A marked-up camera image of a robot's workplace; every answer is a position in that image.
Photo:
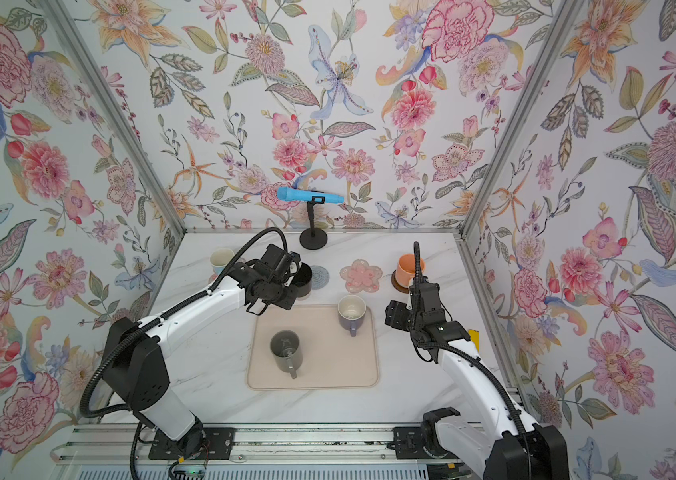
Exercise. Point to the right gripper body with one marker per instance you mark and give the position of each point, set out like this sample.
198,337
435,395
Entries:
404,319

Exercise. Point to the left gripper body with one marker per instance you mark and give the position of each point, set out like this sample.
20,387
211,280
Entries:
281,293

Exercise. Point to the orange cup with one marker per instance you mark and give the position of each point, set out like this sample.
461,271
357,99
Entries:
406,263

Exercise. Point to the brown wooden round coaster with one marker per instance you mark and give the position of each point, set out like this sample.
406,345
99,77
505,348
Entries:
401,281

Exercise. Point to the black cup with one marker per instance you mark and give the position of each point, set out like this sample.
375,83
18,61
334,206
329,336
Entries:
302,281

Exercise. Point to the blue woven round coaster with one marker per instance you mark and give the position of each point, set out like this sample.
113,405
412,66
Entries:
320,277

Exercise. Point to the light blue cup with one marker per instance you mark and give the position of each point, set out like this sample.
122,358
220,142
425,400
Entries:
220,258

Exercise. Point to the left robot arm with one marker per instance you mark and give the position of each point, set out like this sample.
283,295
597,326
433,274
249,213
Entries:
140,375

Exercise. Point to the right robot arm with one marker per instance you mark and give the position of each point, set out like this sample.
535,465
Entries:
509,443

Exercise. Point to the pink flower silicone coaster right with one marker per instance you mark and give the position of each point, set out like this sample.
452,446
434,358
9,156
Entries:
360,276

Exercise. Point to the grey cup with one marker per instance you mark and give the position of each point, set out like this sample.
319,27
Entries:
285,346

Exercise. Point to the white cup with purple outside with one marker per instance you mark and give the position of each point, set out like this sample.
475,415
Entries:
352,310

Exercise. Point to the black microphone stand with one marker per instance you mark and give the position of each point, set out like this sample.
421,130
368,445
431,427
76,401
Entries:
313,238

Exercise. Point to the blue microphone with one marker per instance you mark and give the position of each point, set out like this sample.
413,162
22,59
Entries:
287,194

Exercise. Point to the beige silicone tray mat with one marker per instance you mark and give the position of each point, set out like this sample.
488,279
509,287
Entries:
331,357

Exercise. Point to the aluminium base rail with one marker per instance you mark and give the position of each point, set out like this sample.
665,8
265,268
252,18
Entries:
259,443

